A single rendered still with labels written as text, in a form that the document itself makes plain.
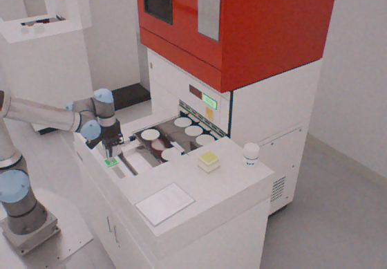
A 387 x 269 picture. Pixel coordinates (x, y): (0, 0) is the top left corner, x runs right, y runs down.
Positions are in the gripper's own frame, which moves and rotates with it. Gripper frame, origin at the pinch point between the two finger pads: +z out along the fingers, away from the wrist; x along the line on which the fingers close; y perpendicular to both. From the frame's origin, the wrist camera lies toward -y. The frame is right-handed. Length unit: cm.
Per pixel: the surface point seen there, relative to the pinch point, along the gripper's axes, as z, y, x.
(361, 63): 5, 207, 3
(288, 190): 74, 121, -16
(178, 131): 7.6, 45.7, 10.5
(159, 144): 7.7, 30.3, 5.8
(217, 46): -47, 53, -11
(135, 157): 9.7, 16.2, 5.8
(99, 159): 1.8, -2.8, 5.2
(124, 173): 1.9, 2.3, -10.8
